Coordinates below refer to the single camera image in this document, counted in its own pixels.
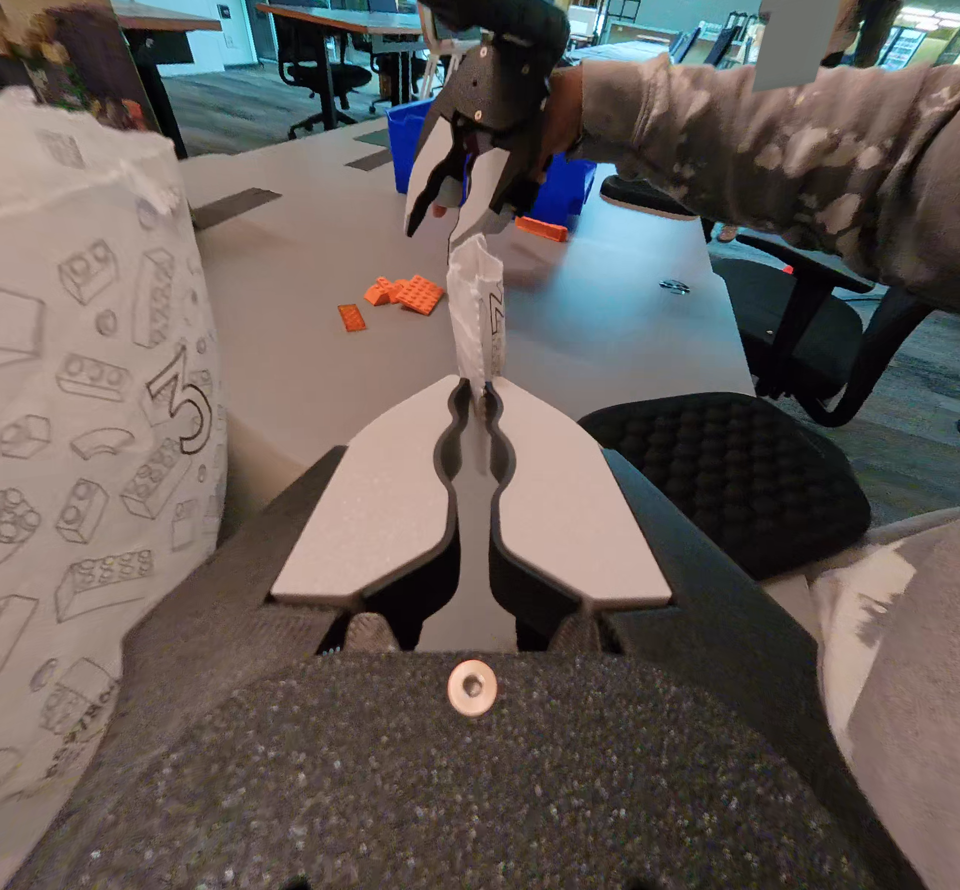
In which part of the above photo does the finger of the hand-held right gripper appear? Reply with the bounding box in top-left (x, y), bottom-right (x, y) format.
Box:
top-left (447, 146), bottom-right (515, 252)
top-left (403, 118), bottom-right (459, 239)

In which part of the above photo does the large orange studded plate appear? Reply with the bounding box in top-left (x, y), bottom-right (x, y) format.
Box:
top-left (395, 274), bottom-right (446, 317)

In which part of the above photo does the person's right forearm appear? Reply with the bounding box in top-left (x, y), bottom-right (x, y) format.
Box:
top-left (576, 54), bottom-right (960, 312)

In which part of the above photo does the blue plastic object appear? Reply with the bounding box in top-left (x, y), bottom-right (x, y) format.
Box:
top-left (384, 99), bottom-right (599, 221)

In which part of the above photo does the person's right hand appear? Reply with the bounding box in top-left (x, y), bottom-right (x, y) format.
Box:
top-left (540, 64), bottom-right (588, 158)

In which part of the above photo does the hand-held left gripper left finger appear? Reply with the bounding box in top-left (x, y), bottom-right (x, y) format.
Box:
top-left (268, 374), bottom-right (471, 651)

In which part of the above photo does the person's grey printed sweater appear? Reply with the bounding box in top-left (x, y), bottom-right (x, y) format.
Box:
top-left (813, 508), bottom-right (960, 890)

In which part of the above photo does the large printed paper bag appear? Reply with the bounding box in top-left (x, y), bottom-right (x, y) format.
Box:
top-left (0, 84), bottom-right (230, 809)

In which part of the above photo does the green toy set box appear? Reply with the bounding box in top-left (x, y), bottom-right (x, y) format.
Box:
top-left (0, 0), bottom-right (162, 135)

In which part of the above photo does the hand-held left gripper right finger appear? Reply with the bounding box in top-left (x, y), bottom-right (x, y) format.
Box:
top-left (489, 379), bottom-right (674, 651)

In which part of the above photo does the small printed paper bag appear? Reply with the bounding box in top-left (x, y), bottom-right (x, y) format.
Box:
top-left (445, 232), bottom-right (508, 411)

